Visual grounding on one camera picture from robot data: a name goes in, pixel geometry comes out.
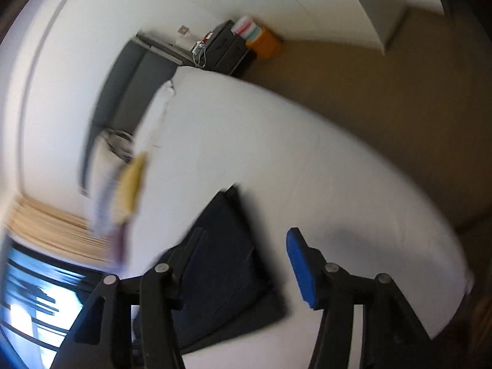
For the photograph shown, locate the white pillow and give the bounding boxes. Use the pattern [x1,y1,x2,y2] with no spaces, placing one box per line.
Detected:
[133,80,178,156]

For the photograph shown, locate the orange bin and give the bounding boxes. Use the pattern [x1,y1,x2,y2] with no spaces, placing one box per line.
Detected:
[245,27,284,61]

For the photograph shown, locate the yellow cushion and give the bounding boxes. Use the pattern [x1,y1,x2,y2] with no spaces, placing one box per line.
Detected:
[117,153,149,224]

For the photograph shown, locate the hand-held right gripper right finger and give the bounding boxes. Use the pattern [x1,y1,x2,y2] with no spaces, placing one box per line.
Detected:
[286,228,436,369]

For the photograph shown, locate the purple cushion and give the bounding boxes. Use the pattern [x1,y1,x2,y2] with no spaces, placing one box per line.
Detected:
[111,221,129,270]

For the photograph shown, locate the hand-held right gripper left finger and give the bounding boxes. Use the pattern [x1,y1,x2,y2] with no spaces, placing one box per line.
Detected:
[50,228,207,369]

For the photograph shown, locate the black pants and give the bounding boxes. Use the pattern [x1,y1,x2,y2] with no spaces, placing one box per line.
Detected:
[133,184,290,355]

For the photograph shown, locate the grey upholstered headboard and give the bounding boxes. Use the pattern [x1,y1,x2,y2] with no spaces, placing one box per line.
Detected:
[79,34,181,197]

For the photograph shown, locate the striped round container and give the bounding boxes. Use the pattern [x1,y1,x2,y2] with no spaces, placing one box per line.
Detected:
[232,15,263,43]

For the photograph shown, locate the beige curtain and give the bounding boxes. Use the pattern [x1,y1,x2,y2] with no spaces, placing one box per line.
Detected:
[7,195,114,268]

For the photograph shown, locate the dark grey nightstand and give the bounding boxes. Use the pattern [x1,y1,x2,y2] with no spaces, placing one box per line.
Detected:
[200,19,257,78]

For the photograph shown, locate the white charger cable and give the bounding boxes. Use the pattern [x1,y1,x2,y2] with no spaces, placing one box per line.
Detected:
[191,39,209,68]

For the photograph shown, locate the glass balcony door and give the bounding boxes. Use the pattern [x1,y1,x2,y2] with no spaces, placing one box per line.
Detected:
[0,238,106,369]

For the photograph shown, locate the bed with white sheet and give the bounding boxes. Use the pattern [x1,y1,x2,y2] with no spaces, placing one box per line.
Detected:
[115,65,475,369]

